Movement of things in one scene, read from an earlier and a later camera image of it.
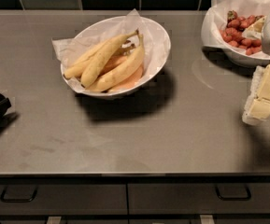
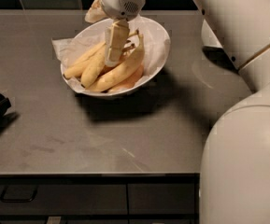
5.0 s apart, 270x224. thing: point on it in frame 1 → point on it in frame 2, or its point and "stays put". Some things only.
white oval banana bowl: (155, 39) stays put
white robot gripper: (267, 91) → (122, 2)
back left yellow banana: (76, 69) stays put
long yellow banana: (120, 72) stays put
